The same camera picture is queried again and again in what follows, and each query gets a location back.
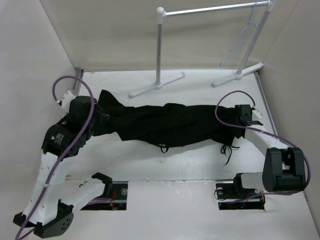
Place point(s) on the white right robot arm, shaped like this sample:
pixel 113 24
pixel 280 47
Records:
pixel 284 166

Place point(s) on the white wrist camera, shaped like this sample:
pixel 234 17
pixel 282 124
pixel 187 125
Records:
pixel 65 102
pixel 256 114

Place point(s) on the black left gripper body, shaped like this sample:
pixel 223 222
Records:
pixel 101 118

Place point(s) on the white metal clothes rack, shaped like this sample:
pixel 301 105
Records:
pixel 199 37

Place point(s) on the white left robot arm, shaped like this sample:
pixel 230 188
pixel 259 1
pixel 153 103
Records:
pixel 48 213

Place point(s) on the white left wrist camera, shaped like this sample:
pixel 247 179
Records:
pixel 65 102

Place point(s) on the light blue clothes hanger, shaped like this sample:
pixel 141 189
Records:
pixel 243 38

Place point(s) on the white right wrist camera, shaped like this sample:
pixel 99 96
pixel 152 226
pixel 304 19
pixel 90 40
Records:
pixel 256 114

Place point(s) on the black trousers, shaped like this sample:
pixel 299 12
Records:
pixel 168 126

